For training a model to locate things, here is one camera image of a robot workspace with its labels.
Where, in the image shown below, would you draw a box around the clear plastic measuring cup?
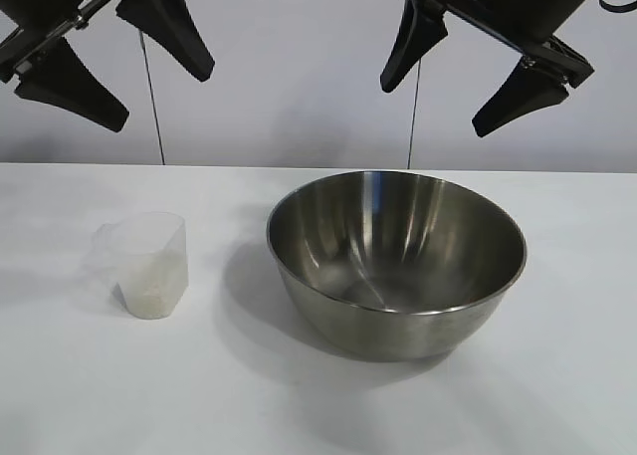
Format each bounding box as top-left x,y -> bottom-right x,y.
88,212 -> 190,322

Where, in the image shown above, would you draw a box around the white rice grains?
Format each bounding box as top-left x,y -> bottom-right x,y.
116,248 -> 189,320

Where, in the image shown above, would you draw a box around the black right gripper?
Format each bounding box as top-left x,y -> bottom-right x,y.
379,0 -> 597,138

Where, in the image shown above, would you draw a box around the stainless steel mixing bowl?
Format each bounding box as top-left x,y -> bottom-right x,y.
266,168 -> 528,362

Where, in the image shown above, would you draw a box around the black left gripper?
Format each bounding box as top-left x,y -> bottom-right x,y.
0,0 -> 217,133

